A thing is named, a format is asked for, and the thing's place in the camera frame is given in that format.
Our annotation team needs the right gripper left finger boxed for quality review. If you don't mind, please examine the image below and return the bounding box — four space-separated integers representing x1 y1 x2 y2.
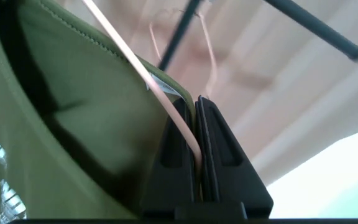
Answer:
140 98 203 219

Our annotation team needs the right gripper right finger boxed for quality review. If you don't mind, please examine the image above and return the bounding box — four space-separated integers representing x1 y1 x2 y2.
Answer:
195 95 275 219

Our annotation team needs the pink clothes hanger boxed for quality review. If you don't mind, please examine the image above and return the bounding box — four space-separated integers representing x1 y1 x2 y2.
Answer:
149 12 219 99
82 0 203 200

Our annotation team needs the green printed shirt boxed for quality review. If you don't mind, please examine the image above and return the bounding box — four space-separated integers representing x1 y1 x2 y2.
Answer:
0 0 198 224

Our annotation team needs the black clothes rack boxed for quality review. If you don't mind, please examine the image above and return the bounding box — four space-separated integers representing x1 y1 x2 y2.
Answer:
158 0 358 72

